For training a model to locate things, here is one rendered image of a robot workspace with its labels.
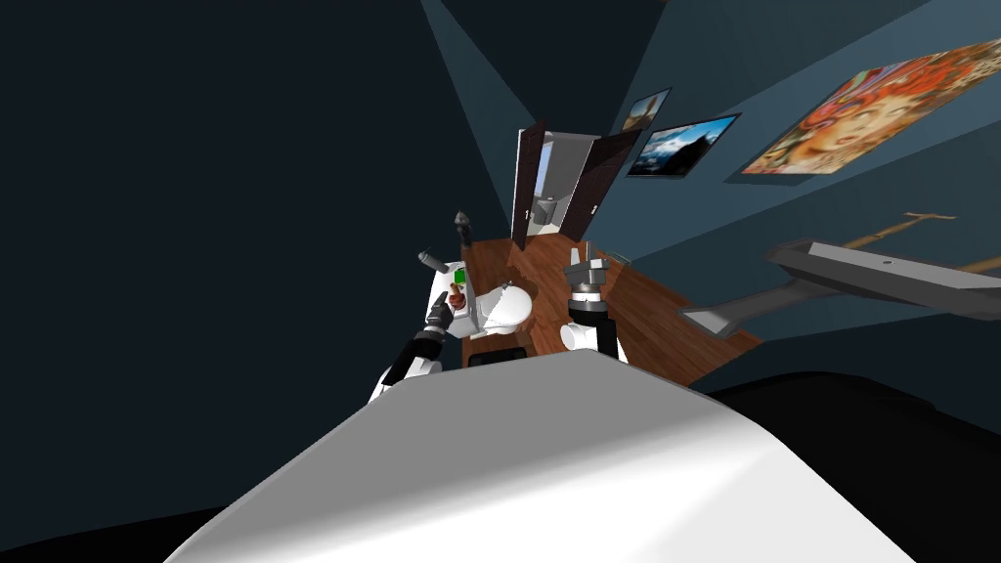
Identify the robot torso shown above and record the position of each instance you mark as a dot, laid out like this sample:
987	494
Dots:
539	469

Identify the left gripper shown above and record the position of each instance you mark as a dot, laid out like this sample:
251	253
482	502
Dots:
439	314

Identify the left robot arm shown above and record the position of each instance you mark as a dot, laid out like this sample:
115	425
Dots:
413	358

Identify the white toilet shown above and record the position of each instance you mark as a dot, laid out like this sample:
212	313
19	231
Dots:
504	306

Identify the large orange colourful painting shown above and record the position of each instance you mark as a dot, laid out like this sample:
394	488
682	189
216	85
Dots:
876	109

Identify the blue mountain landscape picture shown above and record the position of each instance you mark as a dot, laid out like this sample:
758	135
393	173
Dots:
679	147

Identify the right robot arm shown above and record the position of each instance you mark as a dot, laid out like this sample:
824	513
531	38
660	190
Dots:
588	332

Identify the small brown wall picture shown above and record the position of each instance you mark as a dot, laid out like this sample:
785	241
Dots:
646	109

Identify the wooden towel bar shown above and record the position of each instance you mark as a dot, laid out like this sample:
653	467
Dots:
899	227

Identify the dark brown door leaf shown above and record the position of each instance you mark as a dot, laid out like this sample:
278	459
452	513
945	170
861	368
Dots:
528	184
598	184

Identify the green box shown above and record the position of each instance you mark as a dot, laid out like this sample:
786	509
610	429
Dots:
460	275

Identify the dark grey bottle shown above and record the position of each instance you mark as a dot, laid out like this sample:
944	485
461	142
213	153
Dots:
464	228

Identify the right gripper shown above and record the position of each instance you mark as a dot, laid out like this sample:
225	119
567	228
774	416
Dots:
588	277

